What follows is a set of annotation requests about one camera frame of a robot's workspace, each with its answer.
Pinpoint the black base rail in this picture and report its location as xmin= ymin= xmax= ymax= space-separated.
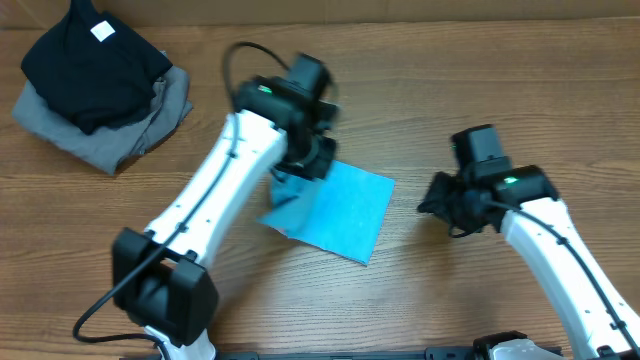
xmin=119 ymin=330 xmax=564 ymax=360

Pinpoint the light blue printed t-shirt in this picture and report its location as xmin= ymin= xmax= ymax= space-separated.
xmin=258 ymin=161 xmax=395 ymax=265

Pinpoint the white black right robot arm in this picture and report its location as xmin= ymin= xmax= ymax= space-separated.
xmin=417 ymin=165 xmax=639 ymax=359

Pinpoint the folded black t-shirt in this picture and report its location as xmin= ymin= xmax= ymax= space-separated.
xmin=21 ymin=0 xmax=172 ymax=135

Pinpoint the folded grey t-shirt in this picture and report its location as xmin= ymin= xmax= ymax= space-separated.
xmin=12 ymin=66 xmax=192 ymax=175

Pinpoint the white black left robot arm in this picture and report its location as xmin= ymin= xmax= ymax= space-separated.
xmin=109 ymin=76 xmax=339 ymax=359

